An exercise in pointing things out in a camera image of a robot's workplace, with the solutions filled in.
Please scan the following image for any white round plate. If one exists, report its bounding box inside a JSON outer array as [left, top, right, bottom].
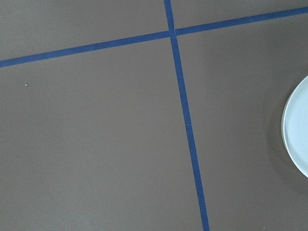
[[281, 77, 308, 176]]

